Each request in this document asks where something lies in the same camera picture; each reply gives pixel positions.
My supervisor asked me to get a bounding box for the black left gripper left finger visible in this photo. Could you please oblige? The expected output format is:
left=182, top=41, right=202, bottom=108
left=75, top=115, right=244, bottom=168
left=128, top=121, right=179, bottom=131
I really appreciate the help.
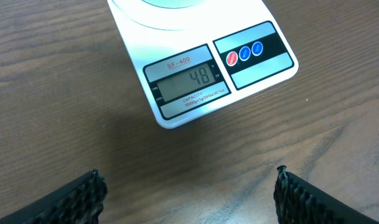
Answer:
left=0, top=169, right=108, bottom=224

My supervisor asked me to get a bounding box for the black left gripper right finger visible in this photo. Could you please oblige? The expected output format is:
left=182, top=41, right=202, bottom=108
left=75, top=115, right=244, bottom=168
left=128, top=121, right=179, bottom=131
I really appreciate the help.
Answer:
left=273, top=165, right=379, bottom=224

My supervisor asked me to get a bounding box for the white digital kitchen scale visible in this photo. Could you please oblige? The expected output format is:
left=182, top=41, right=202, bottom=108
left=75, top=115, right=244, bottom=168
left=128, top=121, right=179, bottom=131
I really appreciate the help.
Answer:
left=108, top=0, right=299, bottom=129

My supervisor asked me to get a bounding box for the grey round bowl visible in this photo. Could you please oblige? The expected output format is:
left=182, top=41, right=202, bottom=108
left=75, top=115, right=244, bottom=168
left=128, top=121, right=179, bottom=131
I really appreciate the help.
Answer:
left=143, top=0, right=205, bottom=9

